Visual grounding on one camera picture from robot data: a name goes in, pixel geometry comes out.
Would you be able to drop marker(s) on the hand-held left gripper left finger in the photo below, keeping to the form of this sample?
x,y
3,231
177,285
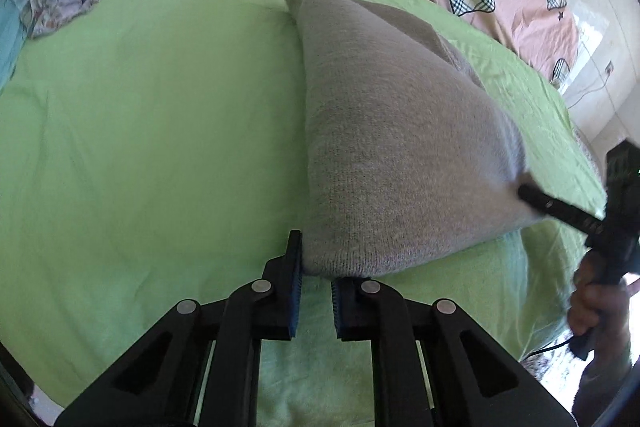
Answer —
x,y
295,287

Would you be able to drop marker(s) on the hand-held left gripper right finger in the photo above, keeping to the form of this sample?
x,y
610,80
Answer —
x,y
342,312

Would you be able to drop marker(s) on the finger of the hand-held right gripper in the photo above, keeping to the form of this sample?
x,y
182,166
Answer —
x,y
555,209

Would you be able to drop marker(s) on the grey knitted sweater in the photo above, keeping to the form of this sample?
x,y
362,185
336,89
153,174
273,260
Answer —
x,y
400,147

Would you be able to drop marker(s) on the person's right forearm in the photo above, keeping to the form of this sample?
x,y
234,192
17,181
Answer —
x,y
605,372

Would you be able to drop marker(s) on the person's right hand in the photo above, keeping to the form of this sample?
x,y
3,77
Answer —
x,y
595,307

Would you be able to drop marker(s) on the green bed sheet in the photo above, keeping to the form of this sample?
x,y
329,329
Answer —
x,y
150,132

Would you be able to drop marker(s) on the teal floral blanket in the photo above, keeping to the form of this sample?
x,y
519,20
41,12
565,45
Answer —
x,y
10,27

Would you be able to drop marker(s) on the white wall socket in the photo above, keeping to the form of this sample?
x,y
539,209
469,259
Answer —
x,y
609,67

